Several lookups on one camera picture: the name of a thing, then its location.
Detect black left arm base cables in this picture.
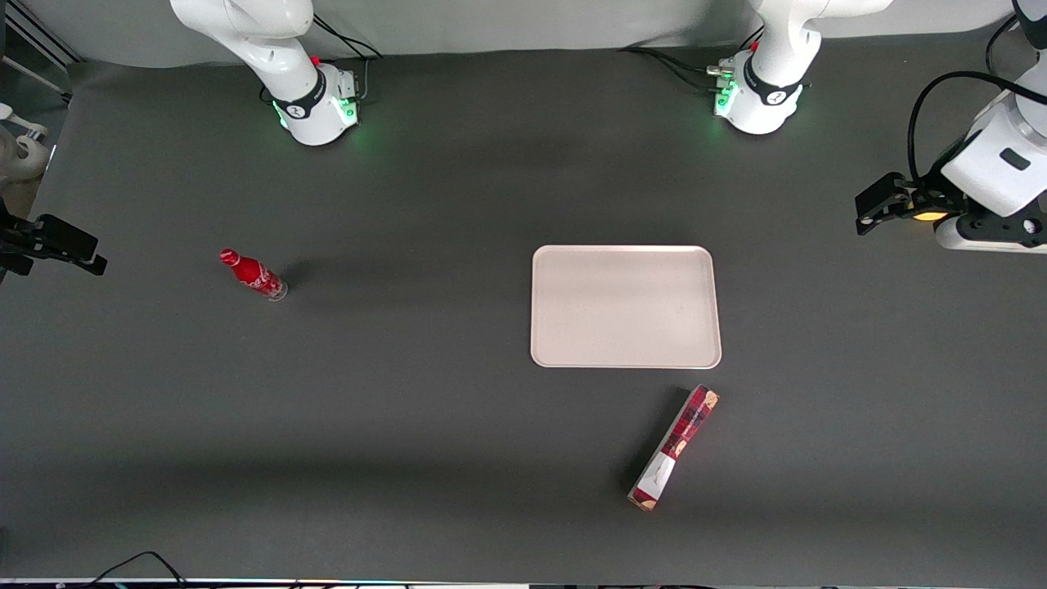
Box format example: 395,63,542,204
619,45,737,92

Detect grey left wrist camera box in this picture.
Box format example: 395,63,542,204
934,214,1047,255

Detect black arm base cables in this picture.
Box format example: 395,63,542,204
312,14,384,104
619,45,737,92

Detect beige rectangular plastic tray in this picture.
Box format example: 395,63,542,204
530,245,723,370

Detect thin black table edge cable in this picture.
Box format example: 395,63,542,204
84,551,191,589

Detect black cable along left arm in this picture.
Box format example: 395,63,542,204
905,15,1031,186

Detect black right arm base cables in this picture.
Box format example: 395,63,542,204
312,14,384,104

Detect aluminium frame profile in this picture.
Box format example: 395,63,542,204
0,0,84,104

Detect red cola bottle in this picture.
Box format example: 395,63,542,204
218,248,290,303

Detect red plaid cookie box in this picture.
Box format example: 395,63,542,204
627,384,720,512

